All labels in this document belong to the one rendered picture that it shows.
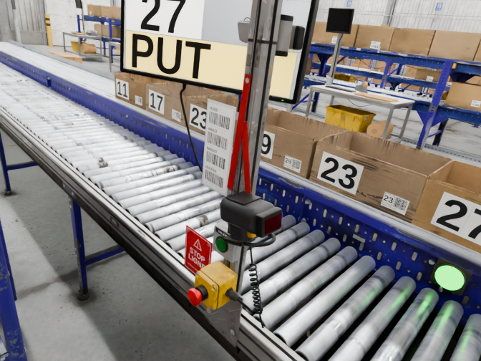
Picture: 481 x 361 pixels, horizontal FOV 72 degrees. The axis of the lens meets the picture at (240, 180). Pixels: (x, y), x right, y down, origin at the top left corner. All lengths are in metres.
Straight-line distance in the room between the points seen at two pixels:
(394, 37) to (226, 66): 5.31
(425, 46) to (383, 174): 4.76
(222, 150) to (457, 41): 5.22
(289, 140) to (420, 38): 4.70
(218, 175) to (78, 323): 1.36
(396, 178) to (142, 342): 1.33
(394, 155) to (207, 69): 0.90
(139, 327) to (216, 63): 1.40
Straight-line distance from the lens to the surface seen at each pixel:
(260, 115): 0.65
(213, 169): 0.73
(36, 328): 1.97
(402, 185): 1.16
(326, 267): 1.09
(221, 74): 0.79
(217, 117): 0.70
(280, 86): 0.74
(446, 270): 1.13
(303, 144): 1.30
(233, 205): 0.63
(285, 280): 1.01
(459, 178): 1.42
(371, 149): 1.49
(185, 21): 0.85
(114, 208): 1.30
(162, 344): 1.78
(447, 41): 5.78
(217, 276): 0.77
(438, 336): 1.03
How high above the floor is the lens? 1.38
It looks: 24 degrees down
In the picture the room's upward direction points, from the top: 7 degrees clockwise
